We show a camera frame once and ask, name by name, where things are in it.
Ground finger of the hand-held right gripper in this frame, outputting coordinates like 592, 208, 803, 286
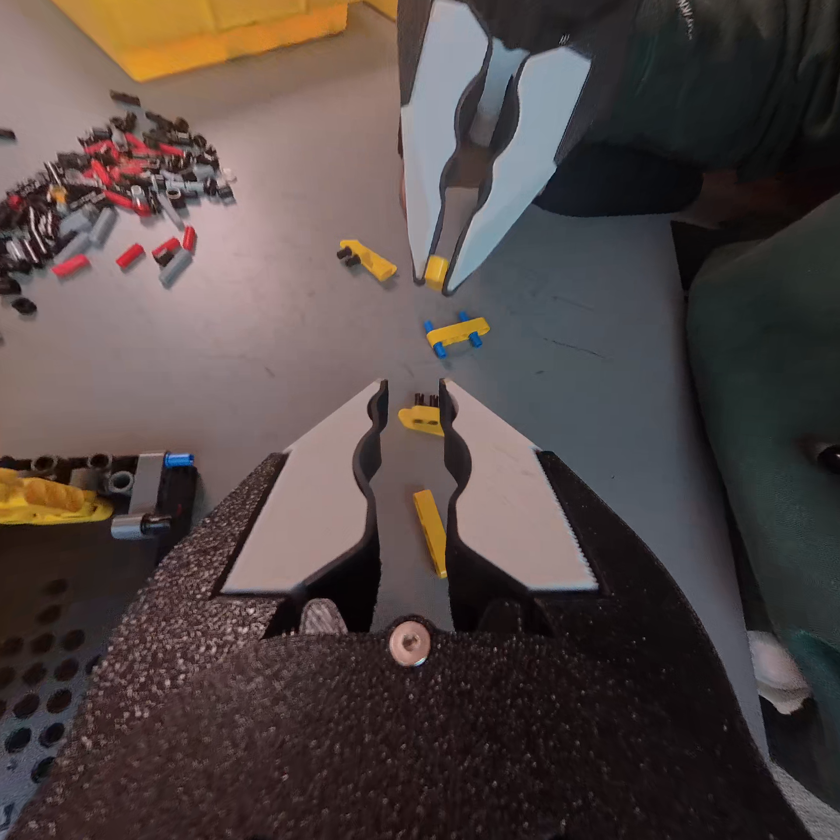
443, 49, 593, 296
399, 0, 493, 284

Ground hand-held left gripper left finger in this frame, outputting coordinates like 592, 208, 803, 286
220, 379, 389, 598

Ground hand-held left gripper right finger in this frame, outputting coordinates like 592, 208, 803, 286
438, 379, 599, 595

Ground pile of small lego connectors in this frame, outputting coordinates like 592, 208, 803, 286
0, 88, 237, 316

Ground black and yellow lego assembly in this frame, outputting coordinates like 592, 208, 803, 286
0, 449, 199, 788

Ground yellow curved lego panel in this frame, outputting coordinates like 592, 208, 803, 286
398, 394, 446, 437
338, 239, 398, 282

